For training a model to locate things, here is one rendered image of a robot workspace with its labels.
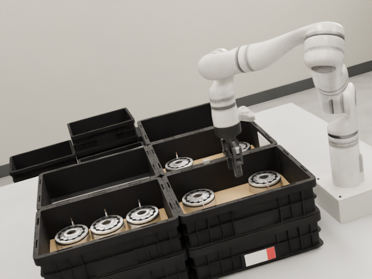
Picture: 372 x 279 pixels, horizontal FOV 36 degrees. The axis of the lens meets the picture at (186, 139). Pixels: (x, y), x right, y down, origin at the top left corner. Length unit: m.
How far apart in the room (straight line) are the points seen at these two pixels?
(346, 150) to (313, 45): 0.54
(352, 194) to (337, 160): 0.11
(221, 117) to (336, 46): 0.39
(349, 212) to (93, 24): 3.22
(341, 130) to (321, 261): 0.40
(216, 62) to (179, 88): 3.40
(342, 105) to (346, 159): 0.18
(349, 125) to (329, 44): 0.48
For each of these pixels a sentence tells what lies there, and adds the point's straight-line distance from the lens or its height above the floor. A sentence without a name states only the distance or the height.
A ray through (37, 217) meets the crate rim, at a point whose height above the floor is 0.93.
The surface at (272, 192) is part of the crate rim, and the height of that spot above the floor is 0.93.
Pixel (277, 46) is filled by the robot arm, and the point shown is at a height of 1.33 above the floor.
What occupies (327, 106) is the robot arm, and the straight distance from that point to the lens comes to 1.74.
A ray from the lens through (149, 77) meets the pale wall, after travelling 4.80.
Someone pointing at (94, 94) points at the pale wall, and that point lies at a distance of 4.76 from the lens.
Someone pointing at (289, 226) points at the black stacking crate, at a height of 0.81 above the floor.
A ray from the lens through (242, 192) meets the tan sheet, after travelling 1.82.
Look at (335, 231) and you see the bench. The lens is 1.82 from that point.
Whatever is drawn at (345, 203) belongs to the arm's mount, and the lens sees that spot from 1.82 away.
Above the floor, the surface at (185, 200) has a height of 0.86.
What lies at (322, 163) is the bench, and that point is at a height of 0.70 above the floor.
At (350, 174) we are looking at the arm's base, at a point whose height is 0.83.
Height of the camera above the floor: 1.67
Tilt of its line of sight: 21 degrees down
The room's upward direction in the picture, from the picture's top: 12 degrees counter-clockwise
